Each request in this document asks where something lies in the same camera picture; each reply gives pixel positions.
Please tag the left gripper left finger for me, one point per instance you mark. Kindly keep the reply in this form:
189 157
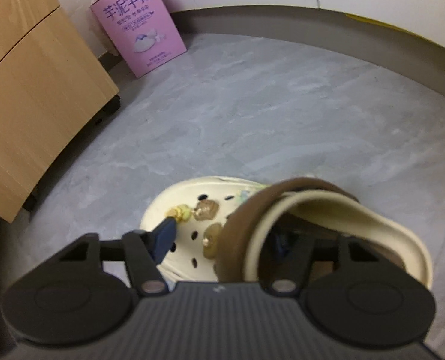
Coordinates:
89 288

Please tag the cream clog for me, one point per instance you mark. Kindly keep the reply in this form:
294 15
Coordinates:
231 229

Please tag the pink milk carton box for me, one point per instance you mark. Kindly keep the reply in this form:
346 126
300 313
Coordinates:
142 31

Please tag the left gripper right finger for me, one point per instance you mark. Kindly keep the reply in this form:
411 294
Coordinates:
347 288

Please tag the wooden drawer cabinet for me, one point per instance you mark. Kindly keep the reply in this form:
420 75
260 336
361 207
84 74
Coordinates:
51 86

